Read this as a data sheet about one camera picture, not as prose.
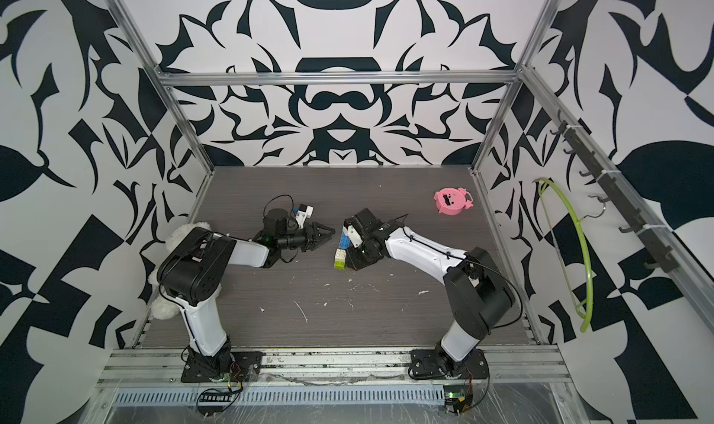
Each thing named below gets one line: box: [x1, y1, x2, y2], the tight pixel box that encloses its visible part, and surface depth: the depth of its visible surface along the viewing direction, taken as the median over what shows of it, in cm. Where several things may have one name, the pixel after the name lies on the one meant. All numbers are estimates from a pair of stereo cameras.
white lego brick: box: [334, 248, 347, 262], surface depth 87 cm
